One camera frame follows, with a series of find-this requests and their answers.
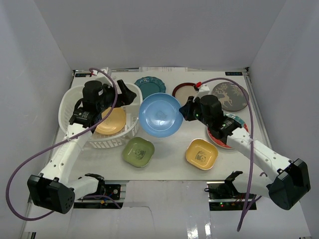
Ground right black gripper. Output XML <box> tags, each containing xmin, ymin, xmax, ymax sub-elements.
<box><xmin>179</xmin><ymin>96</ymin><xmax>211</xmax><ymax>127</ymax></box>

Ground dark red rimmed plate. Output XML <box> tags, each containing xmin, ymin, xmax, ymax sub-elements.
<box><xmin>172</xmin><ymin>83</ymin><xmax>196</xmax><ymax>106</ymax></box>

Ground teal scalloped plate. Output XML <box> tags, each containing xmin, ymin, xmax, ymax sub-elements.
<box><xmin>135</xmin><ymin>76</ymin><xmax>166</xmax><ymax>95</ymax></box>

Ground yellow round plate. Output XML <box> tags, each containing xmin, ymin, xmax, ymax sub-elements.
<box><xmin>95</xmin><ymin>108</ymin><xmax>126</xmax><ymax>135</ymax></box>

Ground blue round plate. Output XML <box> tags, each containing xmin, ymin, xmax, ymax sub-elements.
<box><xmin>139</xmin><ymin>93</ymin><xmax>183</xmax><ymax>137</ymax></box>

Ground red and teal plate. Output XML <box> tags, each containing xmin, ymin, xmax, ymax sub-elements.
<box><xmin>207</xmin><ymin>113</ymin><xmax>249</xmax><ymax>150</ymax></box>

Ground yellow square panda plate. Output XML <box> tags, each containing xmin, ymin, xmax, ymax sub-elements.
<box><xmin>185</xmin><ymin>138</ymin><xmax>218</xmax><ymax>170</ymax></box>

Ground grey reindeer plate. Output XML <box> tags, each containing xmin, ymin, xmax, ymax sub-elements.
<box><xmin>212</xmin><ymin>82</ymin><xmax>249</xmax><ymax>112</ymax></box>

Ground green square panda plate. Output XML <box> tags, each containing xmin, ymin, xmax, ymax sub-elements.
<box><xmin>122</xmin><ymin>137</ymin><xmax>155</xmax><ymax>168</ymax></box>

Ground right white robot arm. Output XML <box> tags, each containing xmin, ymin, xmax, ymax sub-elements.
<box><xmin>179</xmin><ymin>95</ymin><xmax>311</xmax><ymax>210</ymax></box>

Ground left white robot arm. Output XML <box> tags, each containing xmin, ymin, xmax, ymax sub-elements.
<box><xmin>27</xmin><ymin>80</ymin><xmax>143</xmax><ymax>214</ymax></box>

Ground white plastic dish bin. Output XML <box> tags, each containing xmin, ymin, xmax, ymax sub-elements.
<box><xmin>58</xmin><ymin>82</ymin><xmax>143</xmax><ymax>149</ymax></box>

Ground papers at back edge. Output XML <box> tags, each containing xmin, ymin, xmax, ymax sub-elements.
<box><xmin>139</xmin><ymin>67</ymin><xmax>188</xmax><ymax>72</ymax></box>

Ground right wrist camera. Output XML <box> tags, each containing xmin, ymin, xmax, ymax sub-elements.
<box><xmin>193</xmin><ymin>82</ymin><xmax>210</xmax><ymax>99</ymax></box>

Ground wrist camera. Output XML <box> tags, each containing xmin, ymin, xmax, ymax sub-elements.
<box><xmin>193</xmin><ymin>82</ymin><xmax>210</xmax><ymax>99</ymax></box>
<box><xmin>89</xmin><ymin>67</ymin><xmax>112</xmax><ymax>82</ymax></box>

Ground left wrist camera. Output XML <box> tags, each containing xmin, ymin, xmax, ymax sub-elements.
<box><xmin>89</xmin><ymin>67</ymin><xmax>112</xmax><ymax>82</ymax></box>

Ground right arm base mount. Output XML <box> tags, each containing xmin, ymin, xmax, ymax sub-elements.
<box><xmin>204</xmin><ymin>181</ymin><xmax>246</xmax><ymax>212</ymax></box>

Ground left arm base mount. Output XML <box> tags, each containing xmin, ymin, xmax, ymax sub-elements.
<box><xmin>74</xmin><ymin>184</ymin><xmax>126</xmax><ymax>209</ymax></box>

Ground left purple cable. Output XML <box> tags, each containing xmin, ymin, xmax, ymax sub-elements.
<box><xmin>5</xmin><ymin>67</ymin><xmax>119</xmax><ymax>222</ymax></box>

